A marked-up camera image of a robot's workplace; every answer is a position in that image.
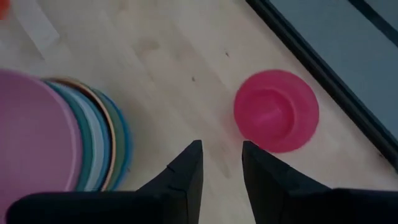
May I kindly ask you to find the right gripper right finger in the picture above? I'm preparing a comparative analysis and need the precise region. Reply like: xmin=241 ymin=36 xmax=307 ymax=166
xmin=242 ymin=140 xmax=398 ymax=224

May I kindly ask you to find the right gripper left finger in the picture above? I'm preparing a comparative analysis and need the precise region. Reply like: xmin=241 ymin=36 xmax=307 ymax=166
xmin=6 ymin=139 xmax=203 ymax=224

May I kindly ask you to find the pink bowl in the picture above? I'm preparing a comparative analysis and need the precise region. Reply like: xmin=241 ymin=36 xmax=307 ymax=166
xmin=0 ymin=68 xmax=84 ymax=218

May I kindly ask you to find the blue bowl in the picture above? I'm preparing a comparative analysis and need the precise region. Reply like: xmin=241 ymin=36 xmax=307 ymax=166
xmin=57 ymin=81 xmax=112 ymax=191

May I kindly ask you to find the magenta bowl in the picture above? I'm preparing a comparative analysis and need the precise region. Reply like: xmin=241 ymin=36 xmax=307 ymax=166
xmin=233 ymin=68 xmax=320 ymax=154

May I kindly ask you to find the white bowl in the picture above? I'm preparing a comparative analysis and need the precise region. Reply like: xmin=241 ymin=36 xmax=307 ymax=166
xmin=51 ymin=81 xmax=105 ymax=192

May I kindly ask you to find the black aluminium frame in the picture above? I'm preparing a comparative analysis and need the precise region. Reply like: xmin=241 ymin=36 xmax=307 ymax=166
xmin=245 ymin=0 xmax=398 ymax=172

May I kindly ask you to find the teal green bowl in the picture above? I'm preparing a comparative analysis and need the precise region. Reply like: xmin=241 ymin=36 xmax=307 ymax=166
xmin=42 ymin=80 xmax=94 ymax=192

